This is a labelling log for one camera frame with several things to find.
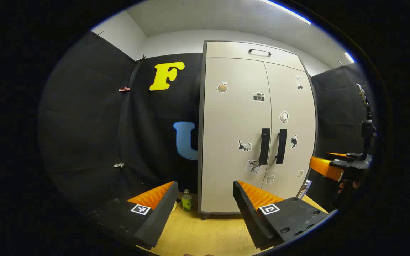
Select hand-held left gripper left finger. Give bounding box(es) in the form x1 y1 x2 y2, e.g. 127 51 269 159
84 181 179 250

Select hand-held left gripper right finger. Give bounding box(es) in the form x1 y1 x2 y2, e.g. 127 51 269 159
233 180 330 250

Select beige shoe cabinet door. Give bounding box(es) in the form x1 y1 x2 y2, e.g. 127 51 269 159
201 58 272 214
262 62 317 199

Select beige double-door shoe cabinet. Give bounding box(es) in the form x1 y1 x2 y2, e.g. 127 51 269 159
197 40 319 220

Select white cardboard box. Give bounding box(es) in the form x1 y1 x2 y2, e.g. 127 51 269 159
298 180 312 199

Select green label bottle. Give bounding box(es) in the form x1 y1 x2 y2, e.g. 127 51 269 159
181 189 193 212

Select black backdrop cloth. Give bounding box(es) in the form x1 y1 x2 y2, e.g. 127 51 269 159
38 30 378 228

